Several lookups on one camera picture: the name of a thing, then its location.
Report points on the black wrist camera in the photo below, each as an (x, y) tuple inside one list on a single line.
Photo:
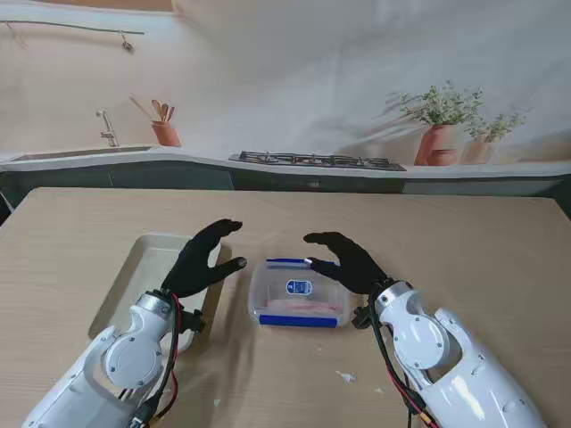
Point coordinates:
[(192, 322), (361, 318)]

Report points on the pink bacon slab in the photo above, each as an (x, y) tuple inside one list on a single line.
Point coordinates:
[(303, 307)]

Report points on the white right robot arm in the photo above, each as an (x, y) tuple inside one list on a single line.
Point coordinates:
[(446, 356)]

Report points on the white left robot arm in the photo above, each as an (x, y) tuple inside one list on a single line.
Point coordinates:
[(129, 352)]

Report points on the clear container with blue clips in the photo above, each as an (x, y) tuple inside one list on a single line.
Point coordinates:
[(294, 322)]

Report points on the large white paper scrap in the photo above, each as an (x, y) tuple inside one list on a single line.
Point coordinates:
[(347, 377)]

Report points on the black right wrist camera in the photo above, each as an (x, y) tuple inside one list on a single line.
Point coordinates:
[(361, 318)]

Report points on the clear lid with blue label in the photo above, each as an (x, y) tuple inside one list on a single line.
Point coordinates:
[(276, 285)]

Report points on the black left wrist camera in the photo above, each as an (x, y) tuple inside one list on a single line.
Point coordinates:
[(192, 322)]

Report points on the printed kitchen backdrop cloth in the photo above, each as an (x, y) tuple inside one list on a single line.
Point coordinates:
[(285, 67)]

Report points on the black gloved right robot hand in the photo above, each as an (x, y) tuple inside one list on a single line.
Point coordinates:
[(357, 267)]

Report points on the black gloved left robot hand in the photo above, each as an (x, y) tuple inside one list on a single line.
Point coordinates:
[(196, 267)]

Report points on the cream rectangular tray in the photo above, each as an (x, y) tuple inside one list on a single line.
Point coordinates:
[(143, 276)]

